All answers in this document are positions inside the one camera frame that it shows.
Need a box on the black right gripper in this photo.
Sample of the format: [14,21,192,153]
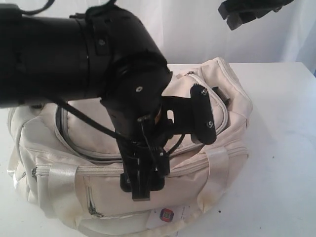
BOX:
[218,0,293,31]

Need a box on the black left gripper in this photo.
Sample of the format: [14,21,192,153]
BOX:
[100,93,193,201]

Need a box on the cream white duffel bag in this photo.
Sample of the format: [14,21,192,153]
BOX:
[7,57,252,237]

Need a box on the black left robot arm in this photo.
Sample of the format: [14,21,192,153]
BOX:
[0,1,196,201]

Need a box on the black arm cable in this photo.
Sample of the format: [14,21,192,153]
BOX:
[14,0,186,158]

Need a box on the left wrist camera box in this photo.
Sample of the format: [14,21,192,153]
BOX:
[190,83,217,145]

